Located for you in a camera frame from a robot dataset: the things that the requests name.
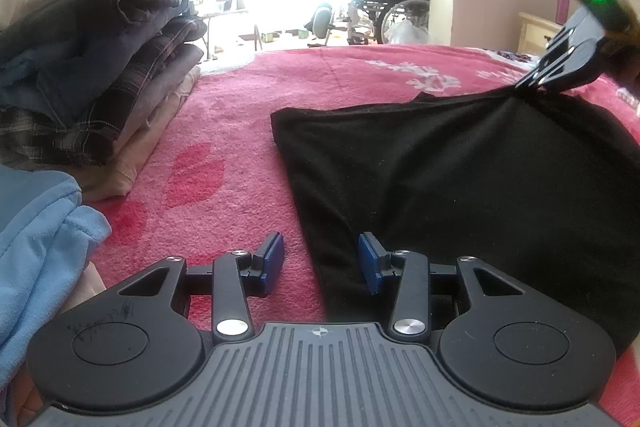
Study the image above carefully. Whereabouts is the black garment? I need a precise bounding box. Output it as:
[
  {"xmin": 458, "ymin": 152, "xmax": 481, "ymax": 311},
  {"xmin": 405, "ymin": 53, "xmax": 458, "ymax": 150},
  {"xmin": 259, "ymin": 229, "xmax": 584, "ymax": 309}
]
[{"xmin": 271, "ymin": 88, "xmax": 639, "ymax": 350}]

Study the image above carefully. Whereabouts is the stack of folded clothes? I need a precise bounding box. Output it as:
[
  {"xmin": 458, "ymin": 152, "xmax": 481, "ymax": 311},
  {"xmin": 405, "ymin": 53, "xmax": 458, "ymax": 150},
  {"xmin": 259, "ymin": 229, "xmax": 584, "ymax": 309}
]
[{"xmin": 1, "ymin": 0, "xmax": 205, "ymax": 202}]

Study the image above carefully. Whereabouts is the magenta box on cabinet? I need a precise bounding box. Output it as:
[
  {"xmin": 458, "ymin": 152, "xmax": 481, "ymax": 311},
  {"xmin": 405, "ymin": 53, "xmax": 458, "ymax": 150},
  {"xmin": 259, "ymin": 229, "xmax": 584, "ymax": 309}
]
[{"xmin": 555, "ymin": 0, "xmax": 570, "ymax": 25}]

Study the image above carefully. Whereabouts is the cream bedside cabinet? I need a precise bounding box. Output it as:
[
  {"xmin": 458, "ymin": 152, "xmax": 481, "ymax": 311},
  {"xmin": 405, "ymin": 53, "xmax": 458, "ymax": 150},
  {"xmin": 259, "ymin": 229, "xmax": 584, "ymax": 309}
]
[{"xmin": 518, "ymin": 12, "xmax": 561, "ymax": 56}]

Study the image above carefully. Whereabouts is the red floral bed blanket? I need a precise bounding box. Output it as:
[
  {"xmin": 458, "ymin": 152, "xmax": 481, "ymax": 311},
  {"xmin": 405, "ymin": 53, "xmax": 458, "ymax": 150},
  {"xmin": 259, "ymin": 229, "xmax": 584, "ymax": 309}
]
[{"xmin": 8, "ymin": 43, "xmax": 640, "ymax": 427}]

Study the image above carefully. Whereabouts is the light blue garment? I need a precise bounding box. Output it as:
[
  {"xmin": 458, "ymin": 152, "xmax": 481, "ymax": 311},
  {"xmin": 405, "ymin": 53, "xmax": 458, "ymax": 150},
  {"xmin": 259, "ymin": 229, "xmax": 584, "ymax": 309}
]
[{"xmin": 1, "ymin": 167, "xmax": 111, "ymax": 387}]

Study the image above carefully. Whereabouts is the white plastic bag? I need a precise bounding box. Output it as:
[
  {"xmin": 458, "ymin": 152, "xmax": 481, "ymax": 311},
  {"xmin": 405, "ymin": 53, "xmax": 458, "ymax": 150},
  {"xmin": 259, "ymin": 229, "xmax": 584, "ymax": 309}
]
[{"xmin": 385, "ymin": 20, "xmax": 430, "ymax": 46}]

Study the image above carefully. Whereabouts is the wheelchair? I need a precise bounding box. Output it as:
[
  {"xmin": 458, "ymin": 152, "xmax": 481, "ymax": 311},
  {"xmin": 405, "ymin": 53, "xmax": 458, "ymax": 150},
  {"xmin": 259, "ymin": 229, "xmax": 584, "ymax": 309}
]
[{"xmin": 348, "ymin": 0, "xmax": 431, "ymax": 44}]

